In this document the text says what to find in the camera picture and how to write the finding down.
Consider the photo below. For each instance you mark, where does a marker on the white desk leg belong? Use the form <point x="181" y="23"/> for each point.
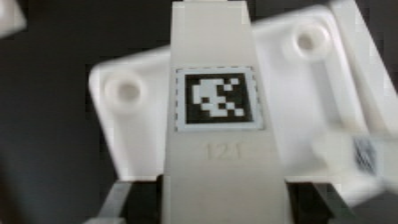
<point x="14" y="20"/>
<point x="362" y="161"/>
<point x="223" y="174"/>

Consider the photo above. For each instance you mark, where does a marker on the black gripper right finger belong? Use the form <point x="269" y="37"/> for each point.
<point x="317" y="203"/>

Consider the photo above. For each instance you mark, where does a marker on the white desk top tray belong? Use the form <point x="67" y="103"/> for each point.
<point x="328" y="87"/>

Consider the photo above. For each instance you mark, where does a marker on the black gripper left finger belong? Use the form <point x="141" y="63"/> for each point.
<point x="133" y="204"/>

